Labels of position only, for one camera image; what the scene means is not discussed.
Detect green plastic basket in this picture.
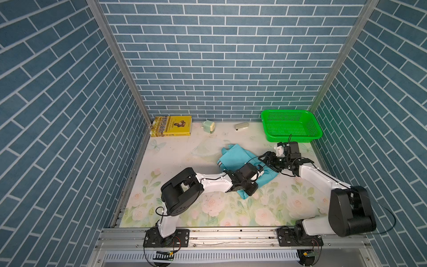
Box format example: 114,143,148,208
261,110,323,143

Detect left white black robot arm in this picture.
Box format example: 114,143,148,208
157,163,264,238

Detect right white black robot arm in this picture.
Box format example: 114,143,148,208
258,142,377,246

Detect yellow book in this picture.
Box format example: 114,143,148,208
150,116,192,138

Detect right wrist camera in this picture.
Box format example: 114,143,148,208
274,142,288,158

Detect floral table mat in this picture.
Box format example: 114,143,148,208
120,122,330,228

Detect aluminium mounting rail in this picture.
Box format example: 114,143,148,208
89,227,380,267

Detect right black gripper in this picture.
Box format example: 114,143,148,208
257,151,289,172

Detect teal long pants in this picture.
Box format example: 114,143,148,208
216,144,279,200

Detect pale green tape dispenser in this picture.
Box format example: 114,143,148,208
202,120,216,134

